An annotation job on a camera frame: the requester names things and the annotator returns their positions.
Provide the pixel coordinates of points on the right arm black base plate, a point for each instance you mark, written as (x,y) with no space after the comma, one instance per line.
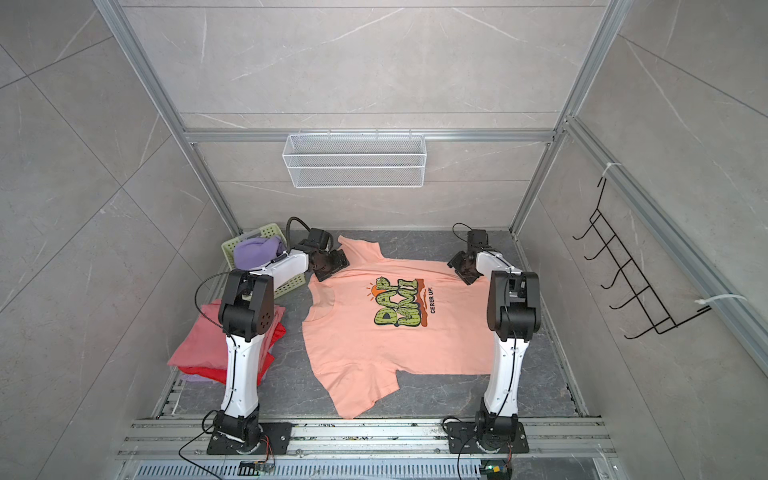
(463,438)

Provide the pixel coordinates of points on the salmon pink printed t-shirt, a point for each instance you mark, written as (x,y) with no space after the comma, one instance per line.
(380,316)

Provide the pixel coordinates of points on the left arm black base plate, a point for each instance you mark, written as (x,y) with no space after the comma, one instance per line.
(274,438)

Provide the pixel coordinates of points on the pink folded t-shirt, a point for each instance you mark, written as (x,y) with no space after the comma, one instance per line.
(205,345)

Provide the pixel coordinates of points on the black wire hook rack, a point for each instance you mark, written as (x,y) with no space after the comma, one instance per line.
(658,319)

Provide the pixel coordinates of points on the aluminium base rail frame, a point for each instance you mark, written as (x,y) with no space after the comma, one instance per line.
(410,448)

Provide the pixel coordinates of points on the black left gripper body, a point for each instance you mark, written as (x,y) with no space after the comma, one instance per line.
(332,262)

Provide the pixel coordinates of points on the red folded t-shirt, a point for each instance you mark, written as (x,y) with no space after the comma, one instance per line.
(267,359)

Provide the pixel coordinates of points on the white wire mesh basket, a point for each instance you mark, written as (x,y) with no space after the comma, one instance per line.
(355,160)

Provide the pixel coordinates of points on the lavender folded t-shirt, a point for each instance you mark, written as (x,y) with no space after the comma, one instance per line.
(193,378)

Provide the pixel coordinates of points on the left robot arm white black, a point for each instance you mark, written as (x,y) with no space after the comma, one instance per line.
(248,320)

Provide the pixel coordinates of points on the white zip tie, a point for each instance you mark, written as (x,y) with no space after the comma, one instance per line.
(727,296)

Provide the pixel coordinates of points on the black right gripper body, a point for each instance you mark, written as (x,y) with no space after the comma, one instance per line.
(461,263)

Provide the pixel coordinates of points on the purple t-shirt in basket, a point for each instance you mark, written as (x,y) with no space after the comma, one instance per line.
(256,252)

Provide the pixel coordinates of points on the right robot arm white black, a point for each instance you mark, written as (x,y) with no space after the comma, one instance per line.
(513,317)

